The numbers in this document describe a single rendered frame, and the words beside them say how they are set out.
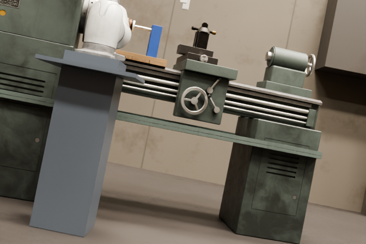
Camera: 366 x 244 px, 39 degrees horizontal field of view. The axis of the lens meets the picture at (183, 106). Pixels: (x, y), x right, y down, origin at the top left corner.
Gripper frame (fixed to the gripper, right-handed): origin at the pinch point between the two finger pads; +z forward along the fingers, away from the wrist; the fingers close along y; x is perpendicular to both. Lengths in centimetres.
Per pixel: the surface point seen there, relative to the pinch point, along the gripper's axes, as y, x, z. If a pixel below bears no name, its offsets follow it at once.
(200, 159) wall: -282, 16, 91
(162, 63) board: -53, -12, 24
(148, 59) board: -51, -20, 24
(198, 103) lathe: -51, 13, 43
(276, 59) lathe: -80, 54, 6
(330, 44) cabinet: -247, 115, -40
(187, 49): -61, 0, 13
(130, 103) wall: -277, -64, 49
